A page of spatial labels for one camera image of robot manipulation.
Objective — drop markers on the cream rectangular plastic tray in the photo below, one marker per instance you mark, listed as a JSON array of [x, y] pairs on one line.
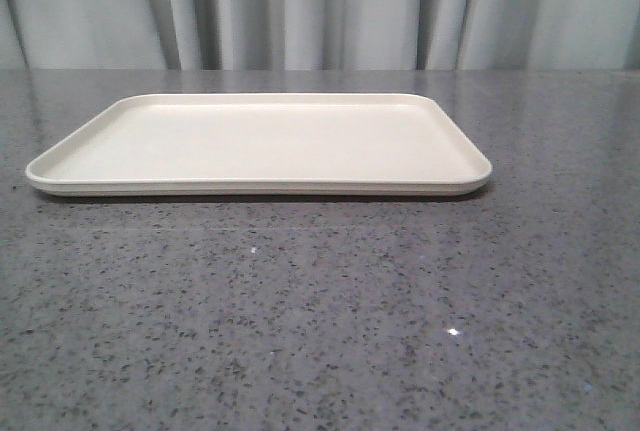
[[264, 143]]

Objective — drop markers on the grey pleated curtain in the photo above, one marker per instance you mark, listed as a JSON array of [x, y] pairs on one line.
[[320, 34]]

